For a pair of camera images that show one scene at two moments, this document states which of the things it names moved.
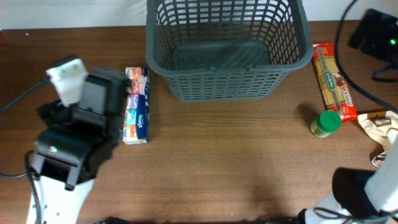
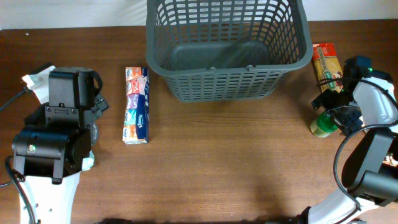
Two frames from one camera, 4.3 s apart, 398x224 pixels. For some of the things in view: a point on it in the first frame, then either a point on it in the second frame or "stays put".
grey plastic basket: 227,50 stays put
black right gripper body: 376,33 → 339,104
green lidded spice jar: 327,122 stays put
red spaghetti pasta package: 337,95 stays put
